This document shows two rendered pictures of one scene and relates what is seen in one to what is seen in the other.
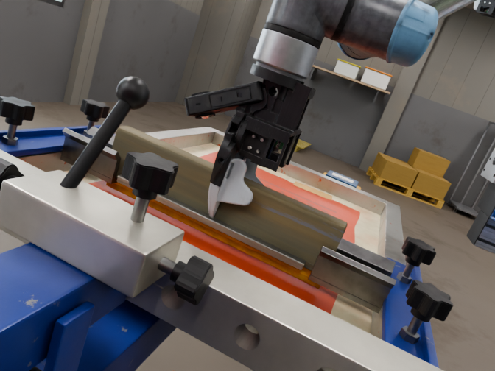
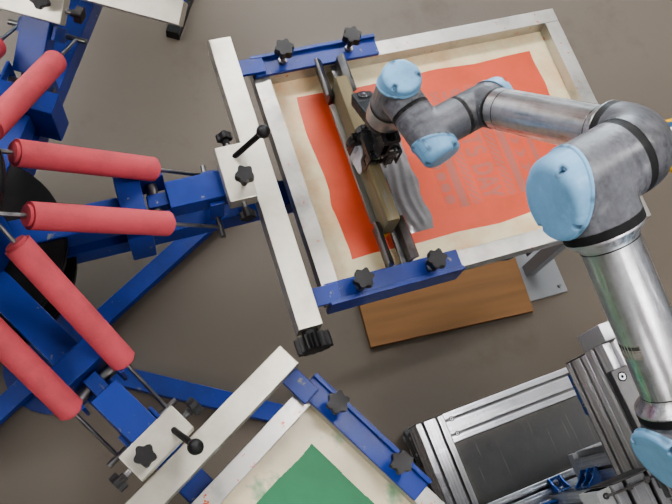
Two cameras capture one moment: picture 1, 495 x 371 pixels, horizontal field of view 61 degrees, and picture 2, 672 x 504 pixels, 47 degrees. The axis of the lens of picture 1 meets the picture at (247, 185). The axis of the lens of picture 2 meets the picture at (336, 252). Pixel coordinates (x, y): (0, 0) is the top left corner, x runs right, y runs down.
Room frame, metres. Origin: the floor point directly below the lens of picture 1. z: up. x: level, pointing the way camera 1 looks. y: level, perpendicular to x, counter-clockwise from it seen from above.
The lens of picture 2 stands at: (-0.09, -0.50, 2.50)
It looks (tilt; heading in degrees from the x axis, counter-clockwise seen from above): 68 degrees down; 37
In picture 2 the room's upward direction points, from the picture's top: 22 degrees clockwise
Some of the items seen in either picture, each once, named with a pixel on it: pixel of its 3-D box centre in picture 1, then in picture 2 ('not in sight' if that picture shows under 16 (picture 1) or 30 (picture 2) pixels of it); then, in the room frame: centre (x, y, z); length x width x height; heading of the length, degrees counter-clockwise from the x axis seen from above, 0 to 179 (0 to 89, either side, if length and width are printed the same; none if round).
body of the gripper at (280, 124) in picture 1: (267, 118); (379, 136); (0.56, 0.01, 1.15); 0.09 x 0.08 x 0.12; 76
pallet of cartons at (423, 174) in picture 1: (410, 171); not in sight; (7.24, -2.56, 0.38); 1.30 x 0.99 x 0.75; 79
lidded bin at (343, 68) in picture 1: (347, 69); not in sight; (7.87, -0.96, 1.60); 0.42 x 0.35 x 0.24; 79
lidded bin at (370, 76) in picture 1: (376, 79); not in sight; (7.77, -1.48, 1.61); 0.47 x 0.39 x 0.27; 79
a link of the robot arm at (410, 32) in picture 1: (380, 26); (434, 130); (0.58, -0.09, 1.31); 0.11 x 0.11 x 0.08; 1
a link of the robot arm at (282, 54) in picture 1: (284, 57); (388, 112); (0.56, 0.01, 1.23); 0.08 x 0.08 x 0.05
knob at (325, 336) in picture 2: not in sight; (311, 336); (0.25, -0.26, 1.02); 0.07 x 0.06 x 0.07; 166
